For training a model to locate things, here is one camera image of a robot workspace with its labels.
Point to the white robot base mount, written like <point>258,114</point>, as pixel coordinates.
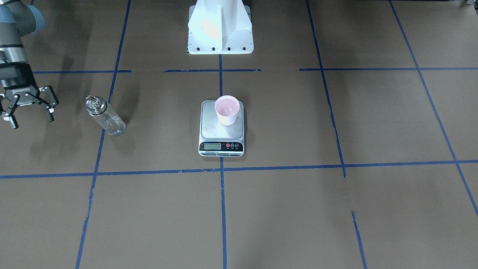
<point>220,27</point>

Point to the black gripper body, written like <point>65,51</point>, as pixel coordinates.
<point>18,79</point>

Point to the glass sauce dispenser bottle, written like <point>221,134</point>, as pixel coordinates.
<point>102,112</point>

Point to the pink paper cup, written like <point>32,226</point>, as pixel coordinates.
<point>227,109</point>

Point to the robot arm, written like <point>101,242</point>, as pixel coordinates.
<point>17,20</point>

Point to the silver digital kitchen scale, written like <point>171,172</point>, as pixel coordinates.
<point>218,140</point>

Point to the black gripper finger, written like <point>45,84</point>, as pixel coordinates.
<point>8,114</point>
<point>46,97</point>

